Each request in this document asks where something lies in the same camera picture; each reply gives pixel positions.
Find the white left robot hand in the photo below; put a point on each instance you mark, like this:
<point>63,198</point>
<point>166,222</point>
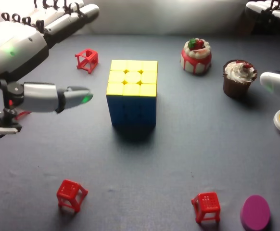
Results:
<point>15,45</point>

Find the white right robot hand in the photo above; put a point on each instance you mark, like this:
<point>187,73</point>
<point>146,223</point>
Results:
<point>274,81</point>

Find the Rubik's cube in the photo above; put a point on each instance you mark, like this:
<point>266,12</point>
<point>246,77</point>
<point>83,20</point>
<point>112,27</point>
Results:
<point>130,79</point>

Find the chocolate cupcake toy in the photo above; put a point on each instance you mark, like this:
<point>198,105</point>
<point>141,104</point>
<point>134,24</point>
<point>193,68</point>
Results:
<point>236,84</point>

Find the red toy stool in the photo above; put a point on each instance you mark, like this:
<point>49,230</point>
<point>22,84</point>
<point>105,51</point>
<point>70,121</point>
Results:
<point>209,201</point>
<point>24,113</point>
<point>94,58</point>
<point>67,188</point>

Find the strawberry cake toy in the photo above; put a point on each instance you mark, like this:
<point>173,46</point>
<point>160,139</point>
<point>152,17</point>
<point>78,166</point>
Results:
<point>195,62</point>

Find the grey table cloth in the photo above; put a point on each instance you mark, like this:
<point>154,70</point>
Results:
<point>178,156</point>

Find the magenta round disc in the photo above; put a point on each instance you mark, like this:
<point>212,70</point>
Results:
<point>255,211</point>

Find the white backdrop sheet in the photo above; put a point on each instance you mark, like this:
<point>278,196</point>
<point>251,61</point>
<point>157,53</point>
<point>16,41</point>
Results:
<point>154,16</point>

